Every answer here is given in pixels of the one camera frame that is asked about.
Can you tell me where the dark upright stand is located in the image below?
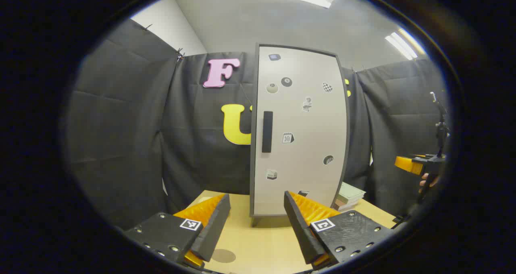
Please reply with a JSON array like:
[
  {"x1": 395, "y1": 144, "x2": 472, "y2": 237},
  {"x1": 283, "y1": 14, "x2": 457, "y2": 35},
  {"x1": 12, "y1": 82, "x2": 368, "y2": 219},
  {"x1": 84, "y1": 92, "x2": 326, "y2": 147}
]
[{"x1": 429, "y1": 91, "x2": 450, "y2": 158}]

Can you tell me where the narrow ceiling light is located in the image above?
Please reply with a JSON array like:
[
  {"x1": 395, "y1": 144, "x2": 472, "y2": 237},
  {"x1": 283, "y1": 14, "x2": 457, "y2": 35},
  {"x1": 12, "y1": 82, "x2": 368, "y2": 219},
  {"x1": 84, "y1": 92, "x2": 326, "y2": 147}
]
[{"x1": 385, "y1": 28, "x2": 428, "y2": 61}]

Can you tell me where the black backdrop cloth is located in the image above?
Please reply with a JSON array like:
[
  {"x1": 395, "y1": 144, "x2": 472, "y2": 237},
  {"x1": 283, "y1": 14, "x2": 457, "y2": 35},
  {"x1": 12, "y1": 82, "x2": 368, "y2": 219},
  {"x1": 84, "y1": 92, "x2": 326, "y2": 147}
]
[{"x1": 64, "y1": 18, "x2": 450, "y2": 230}]

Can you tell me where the black cabinet door handle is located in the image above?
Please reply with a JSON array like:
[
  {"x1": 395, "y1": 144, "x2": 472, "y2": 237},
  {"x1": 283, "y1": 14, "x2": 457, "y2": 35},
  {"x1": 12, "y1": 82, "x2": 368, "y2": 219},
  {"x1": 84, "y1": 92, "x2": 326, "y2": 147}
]
[{"x1": 262, "y1": 111, "x2": 274, "y2": 153}]

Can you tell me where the beige cabinet door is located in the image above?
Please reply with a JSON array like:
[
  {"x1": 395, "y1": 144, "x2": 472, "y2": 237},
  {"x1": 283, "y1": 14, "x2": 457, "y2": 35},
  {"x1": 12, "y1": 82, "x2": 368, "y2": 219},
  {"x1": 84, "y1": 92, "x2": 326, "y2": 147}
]
[{"x1": 251, "y1": 44, "x2": 350, "y2": 217}]

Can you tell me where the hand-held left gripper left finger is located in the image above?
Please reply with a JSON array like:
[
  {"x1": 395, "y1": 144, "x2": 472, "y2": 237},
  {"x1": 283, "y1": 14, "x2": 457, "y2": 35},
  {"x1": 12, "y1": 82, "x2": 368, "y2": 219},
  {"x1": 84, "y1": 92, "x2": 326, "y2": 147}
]
[{"x1": 123, "y1": 193, "x2": 231, "y2": 271}]

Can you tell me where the dark grey cabinet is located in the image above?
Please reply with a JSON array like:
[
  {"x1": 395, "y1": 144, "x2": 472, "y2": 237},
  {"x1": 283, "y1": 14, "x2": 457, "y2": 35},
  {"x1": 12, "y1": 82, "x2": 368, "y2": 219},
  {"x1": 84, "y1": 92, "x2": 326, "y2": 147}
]
[{"x1": 249, "y1": 43, "x2": 351, "y2": 227}]

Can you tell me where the green cover book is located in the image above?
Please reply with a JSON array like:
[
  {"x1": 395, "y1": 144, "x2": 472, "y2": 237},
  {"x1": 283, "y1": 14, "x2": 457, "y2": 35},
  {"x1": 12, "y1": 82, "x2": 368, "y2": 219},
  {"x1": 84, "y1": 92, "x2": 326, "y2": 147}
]
[{"x1": 338, "y1": 182, "x2": 366, "y2": 204}]

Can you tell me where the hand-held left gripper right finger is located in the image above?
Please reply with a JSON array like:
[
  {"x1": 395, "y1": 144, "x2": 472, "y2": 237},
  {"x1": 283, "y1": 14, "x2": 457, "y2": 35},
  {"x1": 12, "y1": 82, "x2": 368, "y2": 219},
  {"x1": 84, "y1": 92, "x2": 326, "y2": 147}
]
[{"x1": 283, "y1": 191, "x2": 397, "y2": 271}]

